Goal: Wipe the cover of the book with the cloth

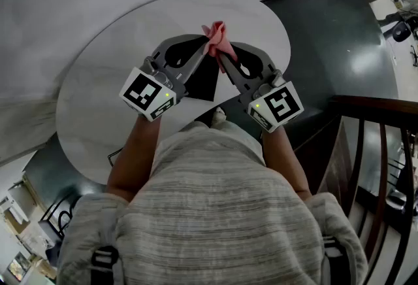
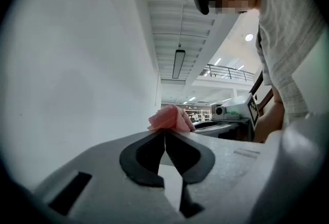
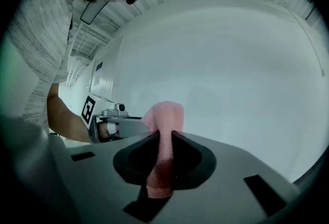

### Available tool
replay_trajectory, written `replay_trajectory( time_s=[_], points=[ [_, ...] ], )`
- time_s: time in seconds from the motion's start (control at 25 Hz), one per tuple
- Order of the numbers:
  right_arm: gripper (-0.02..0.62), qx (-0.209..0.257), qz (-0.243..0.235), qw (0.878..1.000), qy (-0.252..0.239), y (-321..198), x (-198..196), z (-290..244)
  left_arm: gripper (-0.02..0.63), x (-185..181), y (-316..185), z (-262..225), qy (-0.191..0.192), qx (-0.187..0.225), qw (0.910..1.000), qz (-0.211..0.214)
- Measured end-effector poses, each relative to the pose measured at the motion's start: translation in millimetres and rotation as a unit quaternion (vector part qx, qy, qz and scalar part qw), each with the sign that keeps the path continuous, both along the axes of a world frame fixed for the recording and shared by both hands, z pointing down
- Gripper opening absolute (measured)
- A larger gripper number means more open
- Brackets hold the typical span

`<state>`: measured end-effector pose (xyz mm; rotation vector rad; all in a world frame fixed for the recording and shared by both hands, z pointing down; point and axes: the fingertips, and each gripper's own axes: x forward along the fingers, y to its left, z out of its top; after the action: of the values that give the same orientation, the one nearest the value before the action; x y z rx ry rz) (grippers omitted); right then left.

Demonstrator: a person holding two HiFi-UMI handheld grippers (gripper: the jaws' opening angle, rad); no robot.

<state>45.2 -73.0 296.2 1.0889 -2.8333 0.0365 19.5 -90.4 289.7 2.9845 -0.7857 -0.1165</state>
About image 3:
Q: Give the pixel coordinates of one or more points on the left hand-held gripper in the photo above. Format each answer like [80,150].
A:
[131,126]

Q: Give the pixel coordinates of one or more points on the person's left hand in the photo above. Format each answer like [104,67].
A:
[102,131]

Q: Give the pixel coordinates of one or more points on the small blue wall sign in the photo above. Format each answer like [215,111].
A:
[99,66]

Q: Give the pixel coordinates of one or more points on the small silver gripper camera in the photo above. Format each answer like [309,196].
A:
[119,107]

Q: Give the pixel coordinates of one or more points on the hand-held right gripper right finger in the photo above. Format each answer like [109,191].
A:
[205,166]

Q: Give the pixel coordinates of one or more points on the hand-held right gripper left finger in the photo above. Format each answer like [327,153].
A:
[123,164]

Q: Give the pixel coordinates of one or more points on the grey striped t-shirt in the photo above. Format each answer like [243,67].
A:
[38,38]

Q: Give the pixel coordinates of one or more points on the small pink object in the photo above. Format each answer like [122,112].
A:
[164,120]

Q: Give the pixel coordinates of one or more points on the person's left forearm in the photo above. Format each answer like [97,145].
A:
[64,120]

